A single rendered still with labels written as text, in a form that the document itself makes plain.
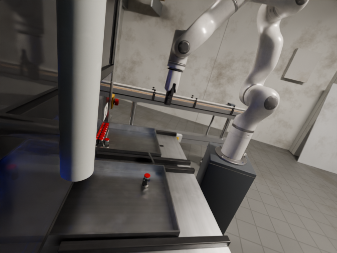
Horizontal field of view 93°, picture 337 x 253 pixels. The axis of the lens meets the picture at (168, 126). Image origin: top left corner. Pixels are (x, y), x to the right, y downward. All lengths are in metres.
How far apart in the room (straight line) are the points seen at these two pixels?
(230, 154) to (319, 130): 3.60
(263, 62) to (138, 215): 0.80
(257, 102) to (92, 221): 0.77
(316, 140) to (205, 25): 3.99
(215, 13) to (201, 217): 0.75
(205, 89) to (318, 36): 2.34
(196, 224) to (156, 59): 3.99
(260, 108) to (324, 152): 3.82
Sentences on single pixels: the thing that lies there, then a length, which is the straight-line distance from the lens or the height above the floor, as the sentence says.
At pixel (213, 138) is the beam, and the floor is 0.54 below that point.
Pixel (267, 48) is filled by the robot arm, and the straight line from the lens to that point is 0.90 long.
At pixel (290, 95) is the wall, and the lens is 4.54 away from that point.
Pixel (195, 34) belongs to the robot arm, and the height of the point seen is 1.40.
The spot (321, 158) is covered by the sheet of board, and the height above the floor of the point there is 0.21.
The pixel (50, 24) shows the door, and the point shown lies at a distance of 0.27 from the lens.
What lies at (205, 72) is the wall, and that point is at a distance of 4.10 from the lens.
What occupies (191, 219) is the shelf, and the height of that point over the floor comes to 0.88.
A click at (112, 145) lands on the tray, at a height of 0.88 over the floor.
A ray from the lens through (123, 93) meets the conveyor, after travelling 1.65.
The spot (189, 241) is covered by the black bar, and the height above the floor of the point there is 0.90.
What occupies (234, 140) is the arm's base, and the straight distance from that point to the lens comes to 0.95.
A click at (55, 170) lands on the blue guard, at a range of 0.31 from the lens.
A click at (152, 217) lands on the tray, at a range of 0.52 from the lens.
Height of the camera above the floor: 1.29
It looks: 22 degrees down
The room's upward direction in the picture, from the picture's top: 15 degrees clockwise
